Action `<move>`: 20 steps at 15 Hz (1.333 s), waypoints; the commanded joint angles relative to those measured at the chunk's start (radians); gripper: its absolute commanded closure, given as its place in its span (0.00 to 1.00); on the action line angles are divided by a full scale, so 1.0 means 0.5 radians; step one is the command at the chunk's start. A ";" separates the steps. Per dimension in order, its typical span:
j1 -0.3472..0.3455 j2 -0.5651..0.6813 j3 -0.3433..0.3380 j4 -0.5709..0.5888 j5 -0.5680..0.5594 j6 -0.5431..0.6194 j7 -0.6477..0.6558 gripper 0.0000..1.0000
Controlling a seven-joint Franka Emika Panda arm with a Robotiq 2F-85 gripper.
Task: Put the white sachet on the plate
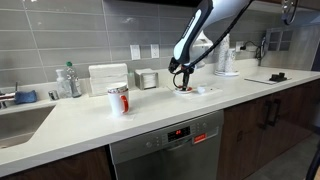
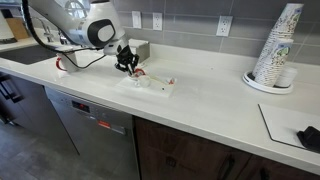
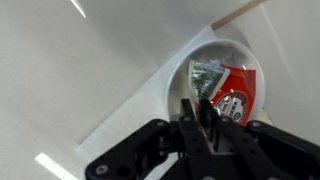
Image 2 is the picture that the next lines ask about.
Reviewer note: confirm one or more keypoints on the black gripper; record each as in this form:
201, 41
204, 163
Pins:
126, 56

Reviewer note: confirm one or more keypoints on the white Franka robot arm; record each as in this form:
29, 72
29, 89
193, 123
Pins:
90, 23

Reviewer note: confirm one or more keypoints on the red sachet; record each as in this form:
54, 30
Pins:
140, 71

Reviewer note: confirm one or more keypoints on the grey napkin holder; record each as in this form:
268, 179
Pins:
141, 50

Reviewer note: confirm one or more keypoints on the white paper napkin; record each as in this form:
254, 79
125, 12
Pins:
156, 89

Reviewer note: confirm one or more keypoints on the small red packet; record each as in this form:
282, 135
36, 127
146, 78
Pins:
172, 81

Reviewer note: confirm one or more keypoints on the stainless steel dishwasher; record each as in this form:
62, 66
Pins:
96, 140

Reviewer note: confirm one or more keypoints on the small chrome tap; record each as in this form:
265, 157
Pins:
47, 31

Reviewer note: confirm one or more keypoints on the kitchen sink basin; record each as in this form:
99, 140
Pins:
28, 54

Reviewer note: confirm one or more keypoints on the dark wood sink cabinet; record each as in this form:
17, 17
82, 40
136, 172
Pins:
30, 110

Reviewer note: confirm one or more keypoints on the wooden cutting board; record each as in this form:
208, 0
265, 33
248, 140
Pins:
15, 28

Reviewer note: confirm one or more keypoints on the round white tray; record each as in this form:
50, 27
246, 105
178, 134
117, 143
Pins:
253, 84

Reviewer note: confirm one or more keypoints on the short printed paper cup stack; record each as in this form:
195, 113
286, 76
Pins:
273, 63

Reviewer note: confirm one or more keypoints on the white cup lid stack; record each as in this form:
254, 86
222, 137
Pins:
287, 77

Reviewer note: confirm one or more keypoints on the tall printed paper cup stack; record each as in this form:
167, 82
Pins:
288, 20

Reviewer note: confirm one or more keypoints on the black block object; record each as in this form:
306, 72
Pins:
310, 138

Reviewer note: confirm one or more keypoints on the white wall switch plate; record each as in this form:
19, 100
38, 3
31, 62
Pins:
136, 20

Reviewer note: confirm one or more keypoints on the white wall outlet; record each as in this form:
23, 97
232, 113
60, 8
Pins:
157, 21
224, 26

